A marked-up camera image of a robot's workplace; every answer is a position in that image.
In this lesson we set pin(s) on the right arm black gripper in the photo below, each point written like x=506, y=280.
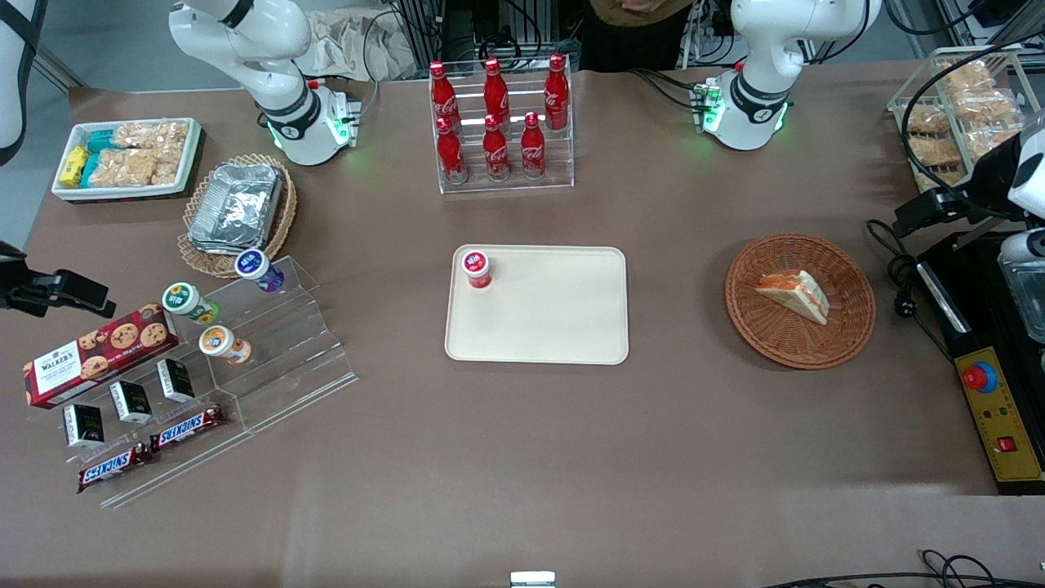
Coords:
x=24, y=291

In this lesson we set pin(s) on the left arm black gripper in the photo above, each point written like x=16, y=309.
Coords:
x=982, y=184

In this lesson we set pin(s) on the triangle sandwich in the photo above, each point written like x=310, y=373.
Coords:
x=793, y=296

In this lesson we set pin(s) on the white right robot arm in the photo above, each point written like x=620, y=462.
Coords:
x=245, y=41

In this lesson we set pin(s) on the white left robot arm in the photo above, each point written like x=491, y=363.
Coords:
x=763, y=49

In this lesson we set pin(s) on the light woven wicker basket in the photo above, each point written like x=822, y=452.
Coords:
x=200, y=257

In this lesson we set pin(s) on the brown round wicker basket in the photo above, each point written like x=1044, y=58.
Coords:
x=784, y=339

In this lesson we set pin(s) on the beige plastic serving tray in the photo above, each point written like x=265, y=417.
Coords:
x=547, y=314

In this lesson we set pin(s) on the bagged fried snack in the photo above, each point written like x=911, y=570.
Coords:
x=927, y=121
x=992, y=140
x=936, y=151
x=966, y=77
x=986, y=106

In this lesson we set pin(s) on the red cookie box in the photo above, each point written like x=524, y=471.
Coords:
x=98, y=353

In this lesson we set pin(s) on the clear acrylic snack rack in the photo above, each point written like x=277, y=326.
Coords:
x=906, y=94

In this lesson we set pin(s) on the clear plastic container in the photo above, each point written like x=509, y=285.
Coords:
x=1024, y=286

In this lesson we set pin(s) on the white rectangular snack bin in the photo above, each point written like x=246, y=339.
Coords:
x=122, y=192

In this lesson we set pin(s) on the small black carton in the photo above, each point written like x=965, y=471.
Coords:
x=131, y=401
x=175, y=380
x=83, y=425

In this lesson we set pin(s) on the yellow snack pack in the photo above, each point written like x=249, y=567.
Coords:
x=74, y=166

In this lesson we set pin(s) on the teal snack pack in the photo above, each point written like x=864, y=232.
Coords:
x=91, y=168
x=101, y=140

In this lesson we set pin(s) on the green cap yogurt bottle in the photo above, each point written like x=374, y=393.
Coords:
x=186, y=300

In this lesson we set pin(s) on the clear bag of rice crackers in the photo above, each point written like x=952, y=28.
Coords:
x=167, y=166
x=151, y=135
x=122, y=167

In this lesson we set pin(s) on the red emergency stop button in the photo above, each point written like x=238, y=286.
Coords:
x=979, y=376

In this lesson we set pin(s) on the orange cap yogurt bottle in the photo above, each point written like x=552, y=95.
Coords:
x=222, y=343

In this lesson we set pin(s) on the brown chocolate bar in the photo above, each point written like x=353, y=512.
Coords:
x=188, y=427
x=113, y=466

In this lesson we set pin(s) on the stack of foil containers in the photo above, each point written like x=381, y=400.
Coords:
x=237, y=208

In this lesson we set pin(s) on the purple cap yogurt bottle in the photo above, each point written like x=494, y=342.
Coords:
x=259, y=269

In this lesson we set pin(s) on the black control box yellow panel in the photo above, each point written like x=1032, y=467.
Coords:
x=1000, y=433

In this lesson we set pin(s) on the clear acrylic stepped shelf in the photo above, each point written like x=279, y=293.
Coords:
x=286, y=351

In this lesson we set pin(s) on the person in dark clothes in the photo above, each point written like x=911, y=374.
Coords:
x=637, y=33

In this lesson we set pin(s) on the crumpled beige paper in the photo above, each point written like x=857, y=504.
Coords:
x=347, y=45

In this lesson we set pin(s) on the red cola bottle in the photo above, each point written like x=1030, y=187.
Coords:
x=532, y=147
x=451, y=153
x=443, y=96
x=556, y=94
x=494, y=91
x=495, y=149

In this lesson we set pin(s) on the clear acrylic bottle rack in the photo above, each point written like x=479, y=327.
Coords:
x=510, y=175

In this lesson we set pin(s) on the red cap yogurt bottle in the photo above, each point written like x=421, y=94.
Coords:
x=477, y=269

